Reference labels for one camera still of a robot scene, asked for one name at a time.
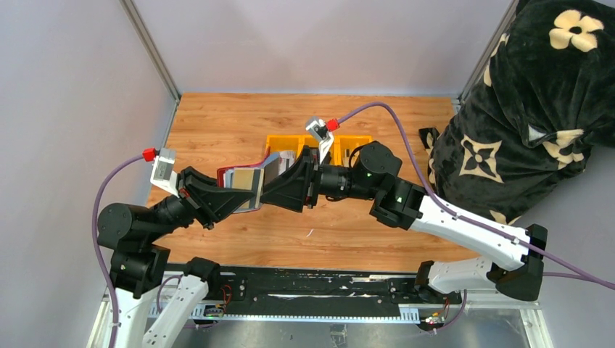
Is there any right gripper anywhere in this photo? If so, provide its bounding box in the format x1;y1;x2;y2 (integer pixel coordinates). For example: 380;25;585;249
260;145;378;212

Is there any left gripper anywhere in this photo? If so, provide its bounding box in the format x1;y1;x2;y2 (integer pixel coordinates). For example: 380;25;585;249
146;164;256;241

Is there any red leather card holder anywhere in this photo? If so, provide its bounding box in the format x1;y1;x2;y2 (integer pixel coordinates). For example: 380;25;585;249
217;150;296;214

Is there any gold striped card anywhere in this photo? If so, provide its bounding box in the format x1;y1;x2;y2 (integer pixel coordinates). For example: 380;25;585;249
232;167;264;213

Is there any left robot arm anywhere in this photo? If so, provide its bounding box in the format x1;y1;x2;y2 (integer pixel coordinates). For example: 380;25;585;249
95;167;255;347

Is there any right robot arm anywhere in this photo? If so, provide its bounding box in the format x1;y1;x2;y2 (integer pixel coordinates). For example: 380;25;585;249
260;141;547;303

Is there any white cards stack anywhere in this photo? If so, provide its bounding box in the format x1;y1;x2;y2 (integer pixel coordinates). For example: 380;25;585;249
278;150;296;168

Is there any left yellow bin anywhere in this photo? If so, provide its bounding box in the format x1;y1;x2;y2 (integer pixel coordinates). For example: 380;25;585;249
265;135;305;158

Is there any black floral blanket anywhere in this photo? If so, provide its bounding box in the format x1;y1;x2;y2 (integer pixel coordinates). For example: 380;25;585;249
420;1;614;224

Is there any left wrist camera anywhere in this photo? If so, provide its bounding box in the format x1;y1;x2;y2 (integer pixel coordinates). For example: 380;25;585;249
150;148;179;197

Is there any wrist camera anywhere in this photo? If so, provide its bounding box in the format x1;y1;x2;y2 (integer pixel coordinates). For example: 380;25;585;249
305;116;339;165
150;148;179;197

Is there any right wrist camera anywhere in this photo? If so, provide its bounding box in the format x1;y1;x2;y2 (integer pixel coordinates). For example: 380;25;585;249
305;116;339;165

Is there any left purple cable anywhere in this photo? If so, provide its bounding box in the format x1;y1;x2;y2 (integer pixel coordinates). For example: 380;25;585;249
91;147;193;348

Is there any purple cable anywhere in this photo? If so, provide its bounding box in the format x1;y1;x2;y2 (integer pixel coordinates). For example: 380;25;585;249
91;147;193;348
326;101;615;334

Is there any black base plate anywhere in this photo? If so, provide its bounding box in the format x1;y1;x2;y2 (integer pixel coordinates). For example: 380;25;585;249
205;266;462;319

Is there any aluminium frame rail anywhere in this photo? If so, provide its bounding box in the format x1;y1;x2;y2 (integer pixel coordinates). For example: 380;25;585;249
86;270;554;348

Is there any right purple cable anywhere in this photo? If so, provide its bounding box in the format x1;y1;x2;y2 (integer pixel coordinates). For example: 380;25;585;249
326;101;615;334

